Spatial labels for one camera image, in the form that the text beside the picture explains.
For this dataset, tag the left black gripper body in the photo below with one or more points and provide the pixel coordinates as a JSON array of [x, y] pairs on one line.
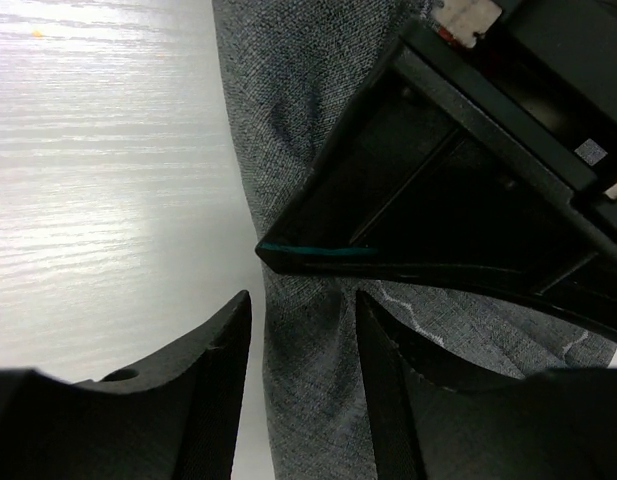
[[546, 73]]

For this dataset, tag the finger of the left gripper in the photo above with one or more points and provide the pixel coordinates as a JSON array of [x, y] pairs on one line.
[[434, 176]]

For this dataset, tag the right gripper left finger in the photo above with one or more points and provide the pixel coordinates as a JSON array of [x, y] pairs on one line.
[[172, 415]]

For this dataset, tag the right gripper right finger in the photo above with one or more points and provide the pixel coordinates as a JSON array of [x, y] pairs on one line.
[[435, 415]]

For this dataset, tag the grey cloth napkin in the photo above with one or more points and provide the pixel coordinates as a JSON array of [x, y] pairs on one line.
[[288, 70]]

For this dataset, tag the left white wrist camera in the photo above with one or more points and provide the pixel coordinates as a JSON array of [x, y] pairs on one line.
[[466, 20]]

